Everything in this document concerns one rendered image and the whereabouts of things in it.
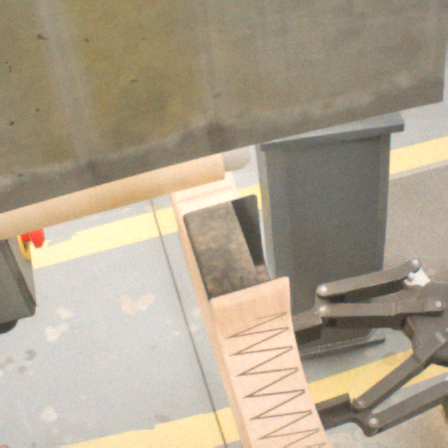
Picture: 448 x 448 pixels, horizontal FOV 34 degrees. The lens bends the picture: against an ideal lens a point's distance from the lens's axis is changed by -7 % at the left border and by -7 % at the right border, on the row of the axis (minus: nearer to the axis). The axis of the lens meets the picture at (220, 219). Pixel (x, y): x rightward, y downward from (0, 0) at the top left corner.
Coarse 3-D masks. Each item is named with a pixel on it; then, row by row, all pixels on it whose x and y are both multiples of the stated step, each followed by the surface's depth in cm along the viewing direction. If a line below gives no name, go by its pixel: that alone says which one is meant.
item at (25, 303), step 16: (0, 240) 74; (16, 240) 81; (0, 256) 76; (16, 256) 78; (0, 272) 77; (16, 272) 78; (32, 272) 86; (0, 288) 79; (16, 288) 79; (32, 288) 83; (0, 304) 80; (16, 304) 81; (32, 304) 82; (0, 320) 82; (16, 320) 89
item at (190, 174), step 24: (168, 168) 47; (192, 168) 47; (216, 168) 47; (96, 192) 46; (120, 192) 47; (144, 192) 47; (168, 192) 48; (0, 216) 46; (24, 216) 46; (48, 216) 46; (72, 216) 47
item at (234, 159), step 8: (224, 152) 48; (232, 152) 48; (240, 152) 48; (248, 152) 48; (224, 160) 48; (232, 160) 48; (240, 160) 48; (248, 160) 48; (224, 168) 48; (232, 168) 48
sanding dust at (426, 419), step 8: (432, 408) 168; (440, 408) 168; (424, 416) 167; (432, 416) 167; (440, 416) 166; (424, 424) 165; (432, 424) 165; (440, 424) 165; (432, 432) 164; (440, 432) 163; (432, 440) 162; (440, 440) 162
